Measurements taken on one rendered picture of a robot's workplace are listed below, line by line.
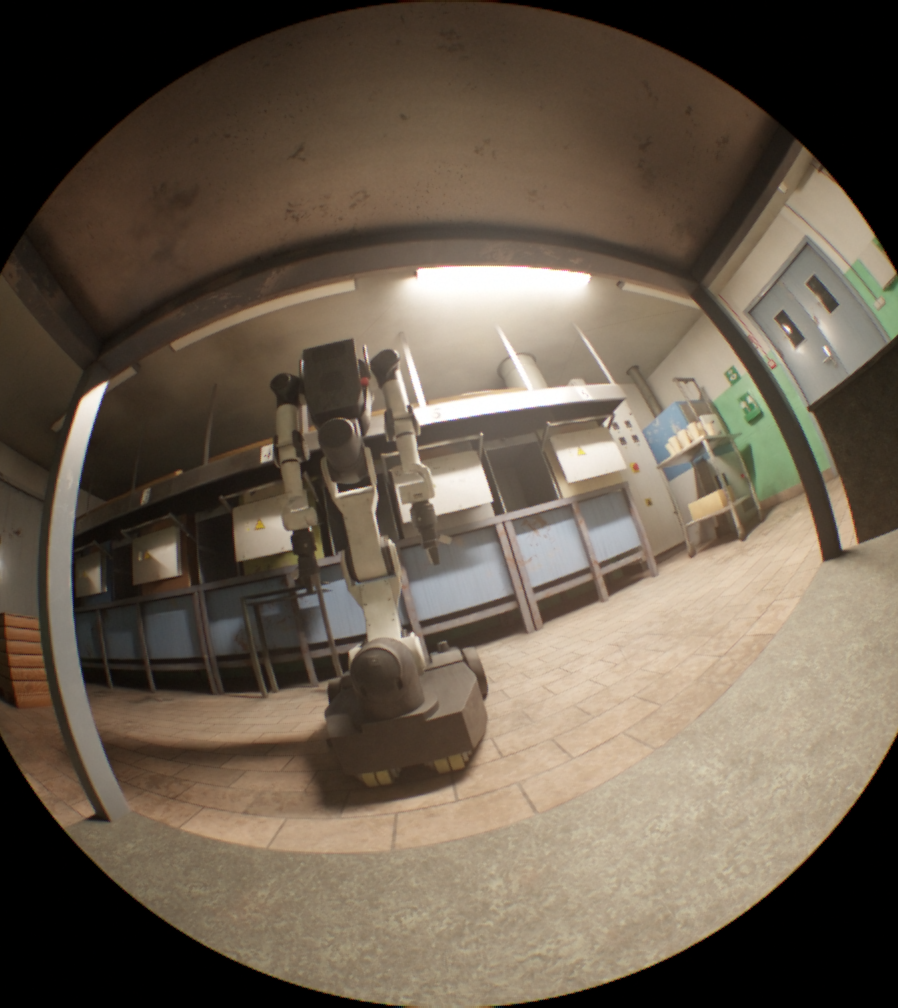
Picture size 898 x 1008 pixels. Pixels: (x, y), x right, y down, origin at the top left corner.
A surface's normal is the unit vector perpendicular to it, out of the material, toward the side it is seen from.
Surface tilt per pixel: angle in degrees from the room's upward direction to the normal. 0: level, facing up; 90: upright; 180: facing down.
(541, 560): 90
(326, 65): 180
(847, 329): 90
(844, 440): 90
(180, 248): 180
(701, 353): 90
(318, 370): 105
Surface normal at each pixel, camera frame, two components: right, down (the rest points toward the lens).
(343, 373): 0.18, -0.07
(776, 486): -0.96, 0.23
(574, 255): 0.26, 0.92
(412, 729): 0.11, -0.31
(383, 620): -0.04, -0.73
